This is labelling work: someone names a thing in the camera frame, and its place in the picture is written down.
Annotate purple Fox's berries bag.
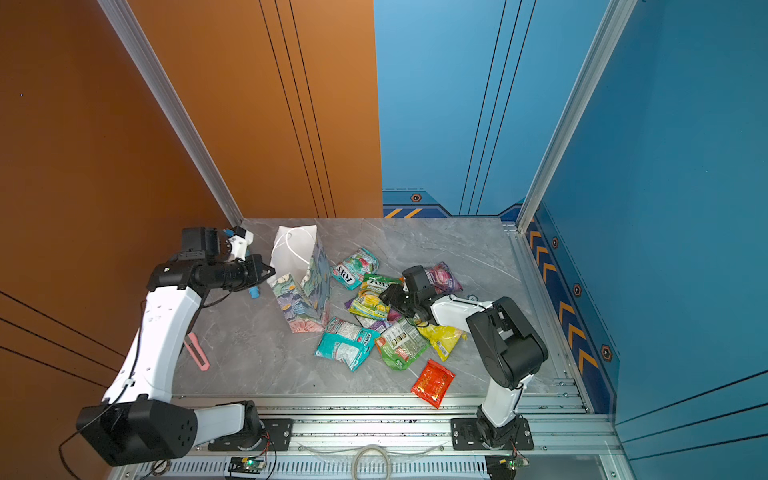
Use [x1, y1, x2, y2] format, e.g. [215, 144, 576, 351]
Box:
[425, 262, 463, 294]

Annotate green Fox's candy bag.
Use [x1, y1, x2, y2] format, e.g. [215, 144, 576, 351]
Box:
[347, 273, 402, 321]

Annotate floral paper gift bag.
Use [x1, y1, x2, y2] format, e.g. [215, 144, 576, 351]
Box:
[267, 225, 331, 333]

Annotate teal Fox's candy bag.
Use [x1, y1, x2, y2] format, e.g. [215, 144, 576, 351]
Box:
[331, 247, 380, 291]

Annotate teal white snack bag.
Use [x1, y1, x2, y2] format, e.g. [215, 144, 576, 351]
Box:
[315, 317, 380, 372]

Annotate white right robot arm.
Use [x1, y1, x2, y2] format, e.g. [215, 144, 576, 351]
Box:
[381, 265, 549, 451]

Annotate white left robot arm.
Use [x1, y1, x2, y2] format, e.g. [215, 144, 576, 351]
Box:
[76, 227, 275, 467]

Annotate green snack bag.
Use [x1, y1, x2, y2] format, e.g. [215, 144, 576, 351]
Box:
[376, 319, 429, 371]

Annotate yellow snack bag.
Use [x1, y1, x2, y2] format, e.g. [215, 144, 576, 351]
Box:
[417, 324, 468, 361]

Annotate red snack packet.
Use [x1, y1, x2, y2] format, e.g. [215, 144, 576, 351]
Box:
[411, 360, 455, 409]

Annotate pink plastic clip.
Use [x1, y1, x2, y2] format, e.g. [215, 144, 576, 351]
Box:
[183, 332, 210, 372]

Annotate right circuit board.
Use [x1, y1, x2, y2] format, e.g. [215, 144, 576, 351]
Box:
[485, 455, 530, 480]

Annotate green circuit board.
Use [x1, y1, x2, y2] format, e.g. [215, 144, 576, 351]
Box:
[227, 457, 269, 477]

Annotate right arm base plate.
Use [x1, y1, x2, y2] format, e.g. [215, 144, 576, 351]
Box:
[450, 415, 535, 451]

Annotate aluminium frame rail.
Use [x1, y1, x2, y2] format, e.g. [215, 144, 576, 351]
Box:
[111, 382, 633, 479]

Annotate white cable loop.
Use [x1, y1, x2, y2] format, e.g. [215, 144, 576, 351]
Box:
[298, 442, 448, 480]

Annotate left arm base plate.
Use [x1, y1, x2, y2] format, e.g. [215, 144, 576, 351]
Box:
[207, 418, 294, 453]

